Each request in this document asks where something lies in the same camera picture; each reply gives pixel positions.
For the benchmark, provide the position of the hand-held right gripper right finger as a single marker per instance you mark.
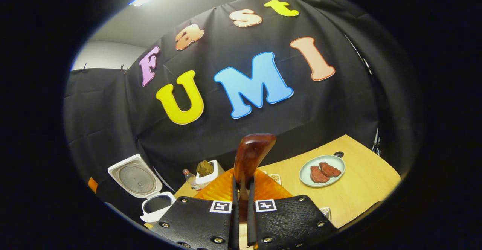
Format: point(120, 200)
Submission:
point(290, 223)

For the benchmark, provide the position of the white toaster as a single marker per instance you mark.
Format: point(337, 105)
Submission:
point(216, 171)

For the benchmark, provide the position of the clear plastic water bottle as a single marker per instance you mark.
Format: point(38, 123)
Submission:
point(190, 180)

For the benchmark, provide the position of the brown toast slice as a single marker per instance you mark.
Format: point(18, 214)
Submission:
point(204, 168)

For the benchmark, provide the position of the pale green plate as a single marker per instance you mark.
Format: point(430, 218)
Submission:
point(307, 167)

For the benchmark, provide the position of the white divided grain dish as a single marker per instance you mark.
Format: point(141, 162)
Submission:
point(275, 178)

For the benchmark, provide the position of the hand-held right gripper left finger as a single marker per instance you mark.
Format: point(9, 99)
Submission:
point(199, 223)

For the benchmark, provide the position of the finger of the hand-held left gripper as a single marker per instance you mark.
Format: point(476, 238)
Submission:
point(93, 185)

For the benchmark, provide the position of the red meat piece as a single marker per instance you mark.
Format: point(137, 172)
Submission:
point(318, 175)
point(331, 169)

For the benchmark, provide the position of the brown wooden spoon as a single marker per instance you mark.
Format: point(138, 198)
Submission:
point(250, 154)

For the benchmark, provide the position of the black backdrop cloth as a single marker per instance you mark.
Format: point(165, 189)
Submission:
point(320, 110)

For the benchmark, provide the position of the white rice cooker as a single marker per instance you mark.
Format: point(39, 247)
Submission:
point(158, 214)

